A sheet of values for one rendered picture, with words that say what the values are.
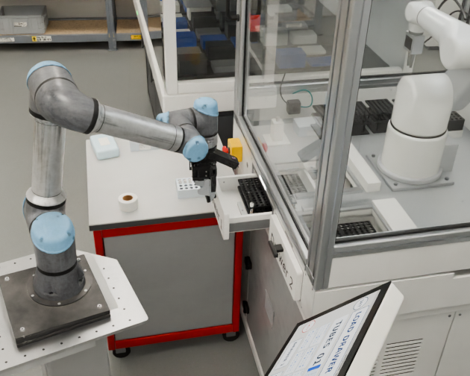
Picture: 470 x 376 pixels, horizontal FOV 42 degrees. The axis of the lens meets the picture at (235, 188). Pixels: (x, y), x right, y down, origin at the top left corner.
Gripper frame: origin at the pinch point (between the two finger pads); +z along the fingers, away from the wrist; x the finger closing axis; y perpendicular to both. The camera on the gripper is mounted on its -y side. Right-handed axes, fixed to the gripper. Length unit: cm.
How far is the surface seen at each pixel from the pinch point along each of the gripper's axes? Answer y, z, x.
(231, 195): -8.9, 7.0, -8.5
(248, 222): -10.0, 3.7, 12.8
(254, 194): -14.7, 0.6, 1.5
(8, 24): 109, 67, -387
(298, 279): -16.2, 0.1, 46.0
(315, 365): -4, -20, 92
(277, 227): -16.1, -2.2, 24.2
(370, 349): -13, -28, 96
